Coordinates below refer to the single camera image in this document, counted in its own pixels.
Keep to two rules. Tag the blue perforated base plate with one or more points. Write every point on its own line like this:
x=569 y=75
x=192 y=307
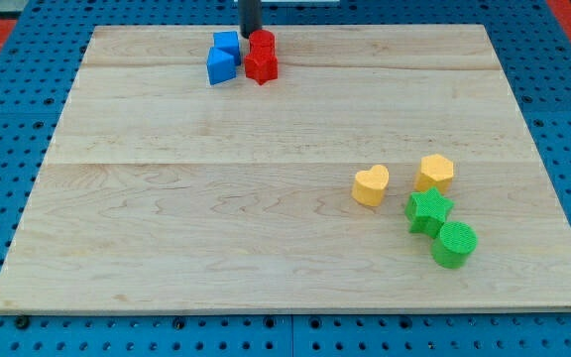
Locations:
x=38 y=65

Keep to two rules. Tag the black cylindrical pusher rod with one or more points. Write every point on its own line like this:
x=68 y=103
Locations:
x=250 y=17

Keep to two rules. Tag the blue cube block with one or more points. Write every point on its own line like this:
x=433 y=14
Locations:
x=228 y=42

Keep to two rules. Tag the light wooden board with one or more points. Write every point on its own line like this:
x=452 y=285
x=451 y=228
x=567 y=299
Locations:
x=161 y=194

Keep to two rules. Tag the green star block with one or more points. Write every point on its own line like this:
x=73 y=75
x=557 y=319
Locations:
x=427 y=211

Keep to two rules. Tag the red star block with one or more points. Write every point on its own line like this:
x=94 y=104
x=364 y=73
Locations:
x=261 y=65

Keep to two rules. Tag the yellow hexagon block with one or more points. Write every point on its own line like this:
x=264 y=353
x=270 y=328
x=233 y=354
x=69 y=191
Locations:
x=434 y=171

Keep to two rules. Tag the yellow heart block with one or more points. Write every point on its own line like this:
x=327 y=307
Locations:
x=369 y=186

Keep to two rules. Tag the green cylinder block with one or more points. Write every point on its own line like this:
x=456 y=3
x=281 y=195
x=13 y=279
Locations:
x=454 y=244

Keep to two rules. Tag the red cylinder block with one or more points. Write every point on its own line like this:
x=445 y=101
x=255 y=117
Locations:
x=262 y=41

